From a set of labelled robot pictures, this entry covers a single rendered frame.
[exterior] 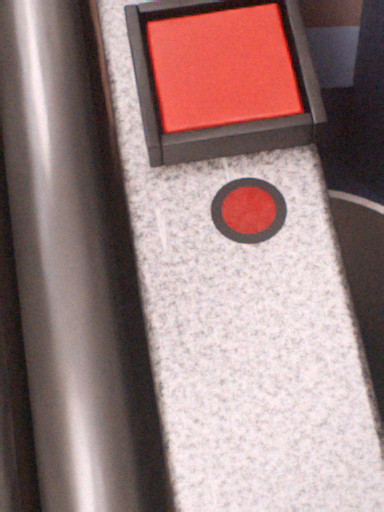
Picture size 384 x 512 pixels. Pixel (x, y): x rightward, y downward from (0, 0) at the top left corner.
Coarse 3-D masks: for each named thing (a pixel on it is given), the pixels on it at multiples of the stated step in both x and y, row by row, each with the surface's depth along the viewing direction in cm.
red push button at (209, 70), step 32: (160, 32) 57; (192, 32) 57; (224, 32) 57; (256, 32) 57; (160, 64) 57; (192, 64) 57; (224, 64) 57; (256, 64) 56; (288, 64) 56; (160, 96) 56; (192, 96) 56; (224, 96) 56; (256, 96) 56; (288, 96) 56; (192, 128) 55
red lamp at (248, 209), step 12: (240, 192) 55; (252, 192) 55; (264, 192) 55; (228, 204) 55; (240, 204) 55; (252, 204) 55; (264, 204) 55; (228, 216) 55; (240, 216) 55; (252, 216) 55; (264, 216) 55; (240, 228) 54; (252, 228) 54; (264, 228) 54
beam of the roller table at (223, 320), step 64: (128, 0) 60; (128, 64) 58; (128, 128) 57; (128, 192) 56; (192, 192) 55; (320, 192) 55; (192, 256) 54; (256, 256) 54; (320, 256) 54; (192, 320) 53; (256, 320) 52; (320, 320) 52; (192, 384) 51; (256, 384) 51; (320, 384) 51; (192, 448) 50; (256, 448) 50; (320, 448) 50
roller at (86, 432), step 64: (0, 0) 60; (64, 0) 60; (0, 64) 59; (64, 64) 58; (64, 128) 57; (64, 192) 55; (64, 256) 54; (64, 320) 52; (64, 384) 51; (128, 384) 52; (64, 448) 50; (128, 448) 50
